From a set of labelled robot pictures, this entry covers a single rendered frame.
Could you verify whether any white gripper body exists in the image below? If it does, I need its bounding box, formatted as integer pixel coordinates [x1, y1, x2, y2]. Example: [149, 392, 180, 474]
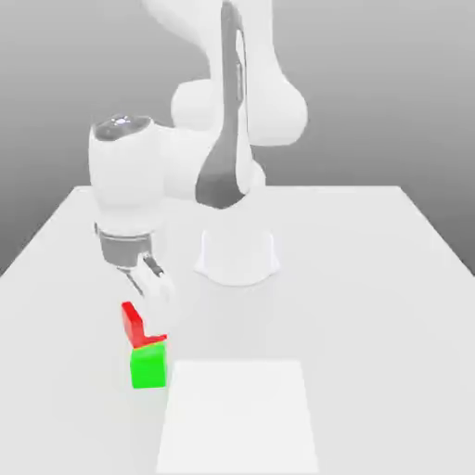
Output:
[123, 263, 176, 312]

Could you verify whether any small green cube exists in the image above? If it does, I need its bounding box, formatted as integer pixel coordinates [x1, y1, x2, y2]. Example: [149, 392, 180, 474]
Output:
[129, 341, 169, 390]

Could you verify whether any small red cube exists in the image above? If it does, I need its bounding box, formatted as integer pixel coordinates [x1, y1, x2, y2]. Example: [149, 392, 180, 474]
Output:
[121, 301, 169, 351]

